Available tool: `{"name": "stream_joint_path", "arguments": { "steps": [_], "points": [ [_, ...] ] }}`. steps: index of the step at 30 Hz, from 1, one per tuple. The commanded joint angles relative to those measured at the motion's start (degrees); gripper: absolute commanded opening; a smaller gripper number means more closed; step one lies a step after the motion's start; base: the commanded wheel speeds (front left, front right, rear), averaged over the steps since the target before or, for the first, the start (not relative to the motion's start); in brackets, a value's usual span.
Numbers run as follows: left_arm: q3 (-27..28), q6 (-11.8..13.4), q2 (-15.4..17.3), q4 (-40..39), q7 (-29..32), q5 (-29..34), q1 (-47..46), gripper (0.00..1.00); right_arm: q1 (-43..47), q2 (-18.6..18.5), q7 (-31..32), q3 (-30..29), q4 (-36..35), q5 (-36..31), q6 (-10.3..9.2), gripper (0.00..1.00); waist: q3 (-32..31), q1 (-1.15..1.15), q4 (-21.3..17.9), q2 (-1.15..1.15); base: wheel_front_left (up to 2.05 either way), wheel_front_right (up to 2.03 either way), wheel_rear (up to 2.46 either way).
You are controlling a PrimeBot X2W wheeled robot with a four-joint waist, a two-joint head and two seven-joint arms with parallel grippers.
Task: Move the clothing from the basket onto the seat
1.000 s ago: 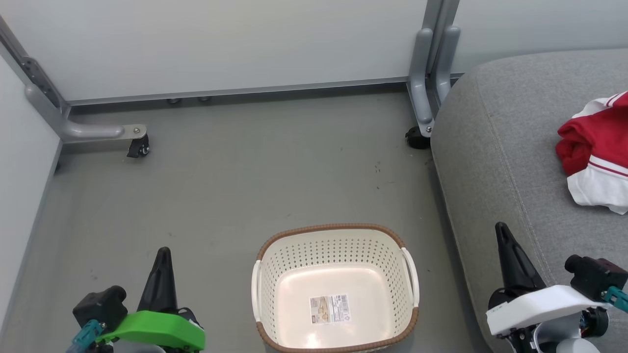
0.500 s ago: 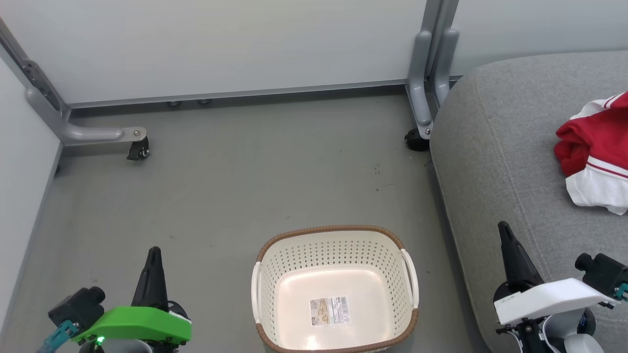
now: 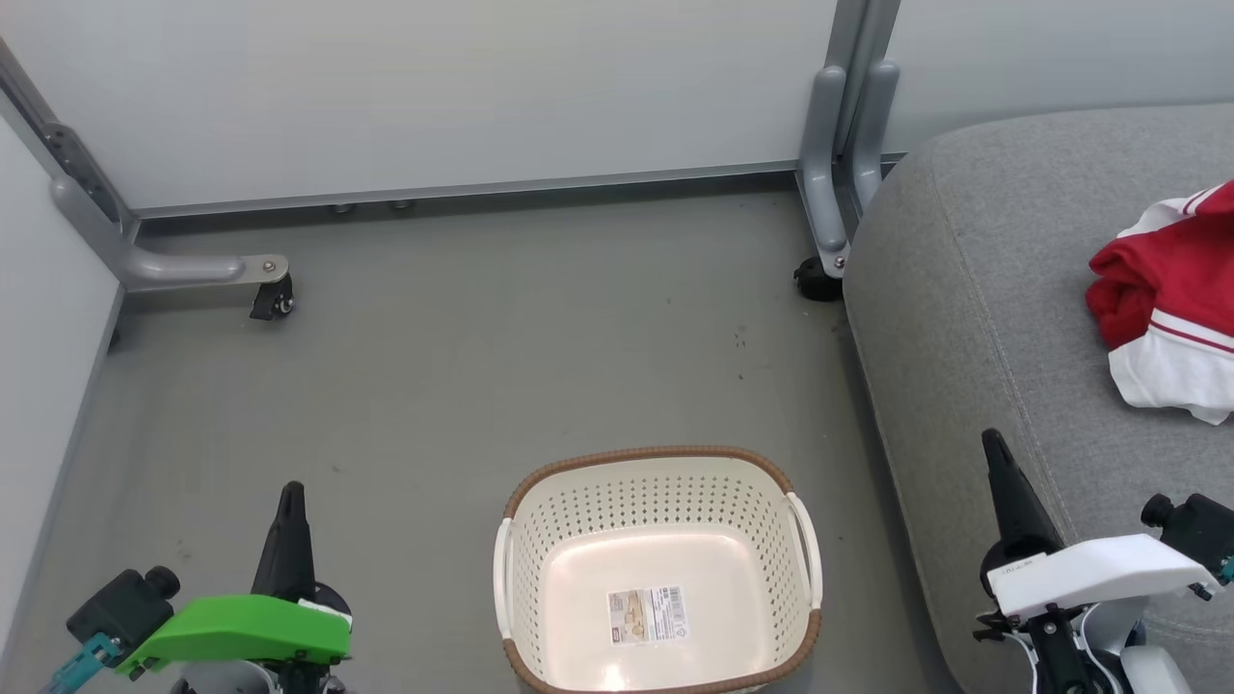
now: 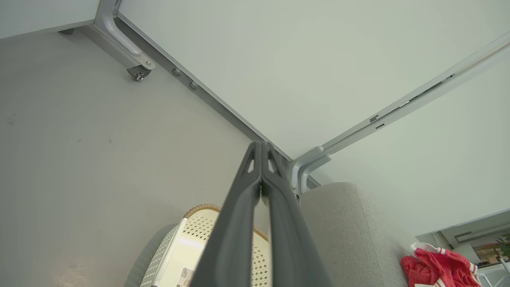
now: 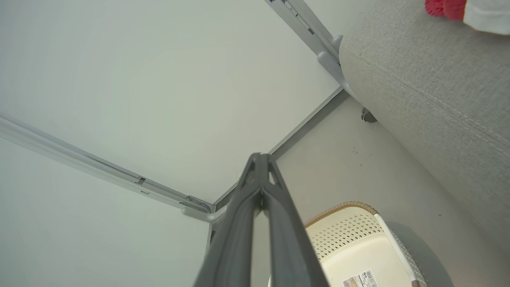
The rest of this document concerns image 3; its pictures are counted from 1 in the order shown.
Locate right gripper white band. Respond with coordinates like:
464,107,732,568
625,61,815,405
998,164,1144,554
979,428,1220,621

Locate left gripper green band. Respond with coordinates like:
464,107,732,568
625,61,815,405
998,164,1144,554
114,481,354,678

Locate red and white garment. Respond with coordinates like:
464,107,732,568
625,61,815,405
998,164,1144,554
1086,179,1234,426

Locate cream perforated laundry basket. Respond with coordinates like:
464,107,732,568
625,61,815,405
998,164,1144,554
493,444,824,694

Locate paper label in basket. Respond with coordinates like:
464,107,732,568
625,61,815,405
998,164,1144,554
606,584,692,648

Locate grey fabric sofa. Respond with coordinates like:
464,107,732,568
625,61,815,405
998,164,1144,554
842,103,1234,694

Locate black caster with metal fork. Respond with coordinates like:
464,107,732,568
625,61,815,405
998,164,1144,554
248,274,296,322

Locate round black caster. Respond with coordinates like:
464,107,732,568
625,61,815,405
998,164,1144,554
792,255,845,304

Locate long grey partition leg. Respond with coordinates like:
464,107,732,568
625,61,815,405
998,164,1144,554
0,37,291,292

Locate double grey partition leg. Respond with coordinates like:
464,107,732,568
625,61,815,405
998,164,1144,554
794,0,904,280

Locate left arm teal plug cable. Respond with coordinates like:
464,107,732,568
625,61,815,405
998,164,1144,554
40,634,124,694

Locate grey partition bottom rail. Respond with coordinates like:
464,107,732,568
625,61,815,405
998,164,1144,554
128,152,909,221

